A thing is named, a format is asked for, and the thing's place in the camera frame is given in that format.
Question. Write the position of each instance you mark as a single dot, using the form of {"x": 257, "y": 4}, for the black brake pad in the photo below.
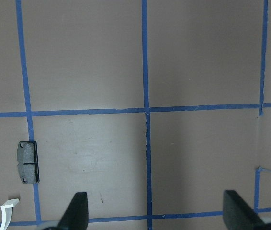
{"x": 27, "y": 158}

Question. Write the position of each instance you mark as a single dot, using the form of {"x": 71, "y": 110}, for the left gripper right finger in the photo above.
{"x": 237, "y": 214}

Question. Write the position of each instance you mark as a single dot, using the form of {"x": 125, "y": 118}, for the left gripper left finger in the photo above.
{"x": 76, "y": 216}

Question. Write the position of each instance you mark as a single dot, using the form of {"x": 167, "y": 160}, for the white curved plastic part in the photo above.
{"x": 6, "y": 211}

